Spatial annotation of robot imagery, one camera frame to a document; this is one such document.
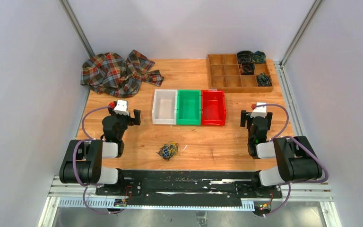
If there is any white plastic bin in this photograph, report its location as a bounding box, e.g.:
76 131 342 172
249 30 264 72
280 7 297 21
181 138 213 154
152 89 178 125

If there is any green plastic bin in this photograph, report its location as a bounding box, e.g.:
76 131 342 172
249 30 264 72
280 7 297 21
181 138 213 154
176 89 201 125

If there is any cable bundle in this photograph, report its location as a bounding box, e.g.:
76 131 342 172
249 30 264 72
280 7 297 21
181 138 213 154
156 141 180 162

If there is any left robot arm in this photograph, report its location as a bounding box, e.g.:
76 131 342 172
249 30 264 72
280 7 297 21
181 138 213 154
59 109 141 195

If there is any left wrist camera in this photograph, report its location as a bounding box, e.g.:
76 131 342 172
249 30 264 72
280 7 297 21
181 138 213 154
113 100 130 116

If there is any black coiled cable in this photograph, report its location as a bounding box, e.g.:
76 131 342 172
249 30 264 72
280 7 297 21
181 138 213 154
236 50 255 64

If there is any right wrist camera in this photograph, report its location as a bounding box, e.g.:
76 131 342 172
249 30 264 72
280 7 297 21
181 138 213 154
251 102 267 118

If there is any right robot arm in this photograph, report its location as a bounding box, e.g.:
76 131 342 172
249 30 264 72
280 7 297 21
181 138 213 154
240 110 323 197

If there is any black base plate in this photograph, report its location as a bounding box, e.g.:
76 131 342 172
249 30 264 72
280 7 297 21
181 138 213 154
95 170 282 207

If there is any wooden compartment tray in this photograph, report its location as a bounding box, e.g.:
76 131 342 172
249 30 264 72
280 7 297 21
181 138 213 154
206 53 276 93

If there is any plaid cloth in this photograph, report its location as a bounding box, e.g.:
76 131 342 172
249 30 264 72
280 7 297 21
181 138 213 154
80 50 164 98

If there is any red plastic bin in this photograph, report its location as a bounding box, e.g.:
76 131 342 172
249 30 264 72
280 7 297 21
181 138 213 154
201 90 226 126

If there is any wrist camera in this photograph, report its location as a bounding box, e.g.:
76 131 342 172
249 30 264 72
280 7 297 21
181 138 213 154
251 102 267 118
113 100 130 116

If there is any dark coiled cable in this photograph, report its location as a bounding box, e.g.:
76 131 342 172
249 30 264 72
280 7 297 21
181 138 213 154
240 61 256 76

